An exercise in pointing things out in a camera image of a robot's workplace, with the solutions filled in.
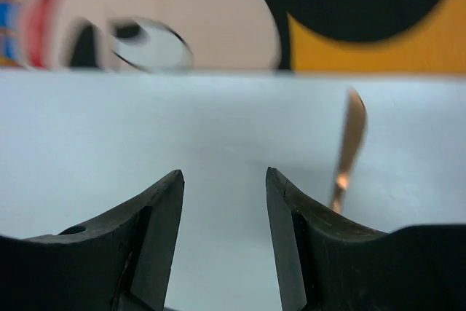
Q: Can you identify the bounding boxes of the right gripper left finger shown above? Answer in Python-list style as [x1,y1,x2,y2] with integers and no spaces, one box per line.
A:
[1,170,184,310]

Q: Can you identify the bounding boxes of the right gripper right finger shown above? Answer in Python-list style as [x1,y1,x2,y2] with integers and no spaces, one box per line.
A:
[266,168,465,310]

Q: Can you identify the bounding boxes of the yellow cartoon mouse placemat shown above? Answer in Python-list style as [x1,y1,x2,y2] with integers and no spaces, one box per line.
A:
[1,0,465,74]

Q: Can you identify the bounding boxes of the copper knife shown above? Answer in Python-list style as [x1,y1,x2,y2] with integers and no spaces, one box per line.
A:
[329,88,367,213]

